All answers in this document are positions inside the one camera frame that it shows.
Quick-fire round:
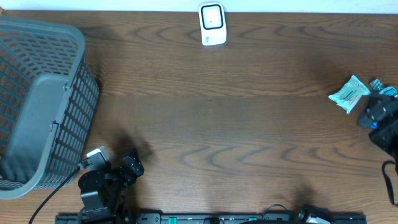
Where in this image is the blue mouthwash bottle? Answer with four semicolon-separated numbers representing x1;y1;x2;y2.
370;79;397;98

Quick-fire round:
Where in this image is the teal wet wipes pack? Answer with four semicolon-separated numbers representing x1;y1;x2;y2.
328;75;371;114

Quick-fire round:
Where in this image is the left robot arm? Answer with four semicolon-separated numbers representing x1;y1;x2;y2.
78;146;144;223

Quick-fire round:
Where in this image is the grey plastic mesh basket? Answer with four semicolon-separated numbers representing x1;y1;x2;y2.
1;16;100;200

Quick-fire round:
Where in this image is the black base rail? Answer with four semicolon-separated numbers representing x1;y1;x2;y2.
55;212;367;224

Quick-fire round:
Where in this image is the black left camera cable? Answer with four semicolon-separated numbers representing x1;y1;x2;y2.
27;166;82;224

